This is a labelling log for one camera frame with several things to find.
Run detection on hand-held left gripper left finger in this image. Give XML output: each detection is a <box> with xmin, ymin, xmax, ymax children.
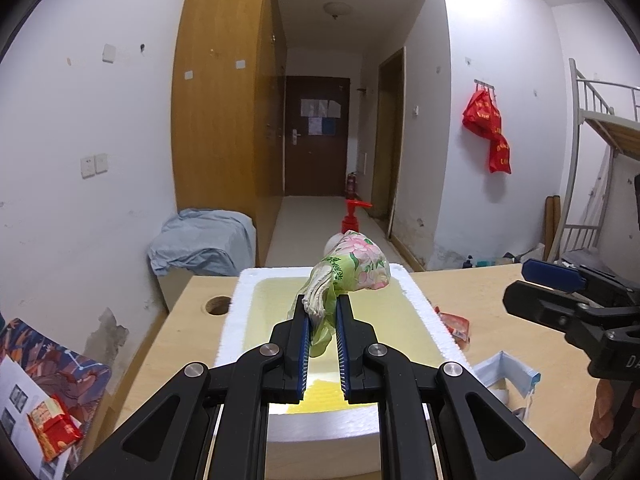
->
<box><xmin>65</xmin><ymin>294</ymin><xmax>311</xmax><ymax>480</ymax></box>

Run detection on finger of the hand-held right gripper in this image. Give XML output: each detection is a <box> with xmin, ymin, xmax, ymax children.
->
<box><xmin>521</xmin><ymin>258</ymin><xmax>640</xmax><ymax>311</ymax></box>
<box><xmin>502</xmin><ymin>280</ymin><xmax>640</xmax><ymax>347</ymax></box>

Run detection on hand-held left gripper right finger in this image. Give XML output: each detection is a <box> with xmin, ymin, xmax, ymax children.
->
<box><xmin>336</xmin><ymin>294</ymin><xmax>581</xmax><ymax>480</ymax></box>

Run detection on green floral plastic bag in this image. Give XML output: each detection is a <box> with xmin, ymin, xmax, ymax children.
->
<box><xmin>287</xmin><ymin>230</ymin><xmax>392</xmax><ymax>358</ymax></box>

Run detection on white foam box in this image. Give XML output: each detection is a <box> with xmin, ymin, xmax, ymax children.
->
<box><xmin>214</xmin><ymin>262</ymin><xmax>476</xmax><ymax>473</ymax></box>

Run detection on person's right hand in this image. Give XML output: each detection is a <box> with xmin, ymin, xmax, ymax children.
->
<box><xmin>590</xmin><ymin>376</ymin><xmax>627</xmax><ymax>447</ymax></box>

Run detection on orange red snack packet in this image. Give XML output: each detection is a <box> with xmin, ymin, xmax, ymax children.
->
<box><xmin>436</xmin><ymin>307</ymin><xmax>472</xmax><ymax>345</ymax></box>

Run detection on white pump bottle red top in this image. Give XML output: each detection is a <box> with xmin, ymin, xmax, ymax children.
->
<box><xmin>324</xmin><ymin>199</ymin><xmax>375</xmax><ymax>261</ymax></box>

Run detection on small red hanging bag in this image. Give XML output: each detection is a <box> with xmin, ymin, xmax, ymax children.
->
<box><xmin>487</xmin><ymin>132</ymin><xmax>512</xmax><ymax>175</ymax></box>

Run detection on grey blue cloth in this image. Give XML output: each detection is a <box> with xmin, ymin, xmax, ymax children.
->
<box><xmin>148</xmin><ymin>208</ymin><xmax>253</xmax><ymax>277</ymax></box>

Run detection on metal bunk bed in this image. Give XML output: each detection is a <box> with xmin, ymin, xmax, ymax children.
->
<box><xmin>555</xmin><ymin>58</ymin><xmax>640</xmax><ymax>263</ymax></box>

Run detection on large red hanging bag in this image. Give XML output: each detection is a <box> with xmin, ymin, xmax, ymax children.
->
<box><xmin>462</xmin><ymin>87</ymin><xmax>502</xmax><ymax>138</ymax></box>

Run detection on dark brown door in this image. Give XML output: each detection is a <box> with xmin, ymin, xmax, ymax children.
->
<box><xmin>284</xmin><ymin>76</ymin><xmax>352</xmax><ymax>197</ymax></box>

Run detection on wooden wardrobe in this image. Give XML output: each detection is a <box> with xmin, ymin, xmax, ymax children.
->
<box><xmin>171</xmin><ymin>0</ymin><xmax>288</xmax><ymax>268</ymax></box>

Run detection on white paper notices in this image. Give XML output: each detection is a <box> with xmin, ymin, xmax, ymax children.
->
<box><xmin>301</xmin><ymin>100</ymin><xmax>342</xmax><ymax>119</ymax></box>

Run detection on red yellow packet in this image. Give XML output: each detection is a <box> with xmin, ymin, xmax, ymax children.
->
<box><xmin>27</xmin><ymin>394</ymin><xmax>83</xmax><ymax>462</ymax></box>

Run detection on white printed paper sheet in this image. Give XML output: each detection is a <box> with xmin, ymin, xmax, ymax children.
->
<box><xmin>0</xmin><ymin>355</ymin><xmax>86</xmax><ymax>480</ymax></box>

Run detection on brown side door frame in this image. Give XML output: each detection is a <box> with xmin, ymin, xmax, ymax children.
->
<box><xmin>371</xmin><ymin>47</ymin><xmax>407</xmax><ymax>241</ymax></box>

